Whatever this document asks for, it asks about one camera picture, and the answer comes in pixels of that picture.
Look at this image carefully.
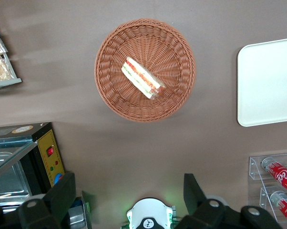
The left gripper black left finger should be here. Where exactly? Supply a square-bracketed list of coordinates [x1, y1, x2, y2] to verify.
[0, 172, 77, 229]

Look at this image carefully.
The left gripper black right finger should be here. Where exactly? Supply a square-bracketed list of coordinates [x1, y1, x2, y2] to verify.
[174, 173, 282, 229]

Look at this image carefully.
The triangle sandwich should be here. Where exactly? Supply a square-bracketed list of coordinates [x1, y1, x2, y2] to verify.
[121, 56, 167, 101]

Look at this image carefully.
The grey snack rack tray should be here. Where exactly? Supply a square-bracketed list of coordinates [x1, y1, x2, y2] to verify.
[0, 20, 22, 91]

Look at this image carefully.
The cream plastic tray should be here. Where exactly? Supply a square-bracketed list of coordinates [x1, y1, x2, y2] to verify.
[237, 37, 287, 127]

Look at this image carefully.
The brown wicker basket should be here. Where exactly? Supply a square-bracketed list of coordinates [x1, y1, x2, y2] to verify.
[94, 18, 196, 123]

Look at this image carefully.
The black food warmer display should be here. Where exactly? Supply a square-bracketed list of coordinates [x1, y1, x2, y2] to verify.
[0, 122, 93, 229]

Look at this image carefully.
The steel warmer pan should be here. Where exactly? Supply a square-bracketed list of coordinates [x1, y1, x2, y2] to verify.
[0, 151, 31, 206]

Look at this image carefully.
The clear acrylic bottle rack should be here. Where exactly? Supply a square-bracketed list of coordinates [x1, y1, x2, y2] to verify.
[248, 152, 287, 225]

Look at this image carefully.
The red cola bottle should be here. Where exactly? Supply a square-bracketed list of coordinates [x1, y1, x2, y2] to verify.
[269, 190, 287, 229]
[261, 156, 287, 194]

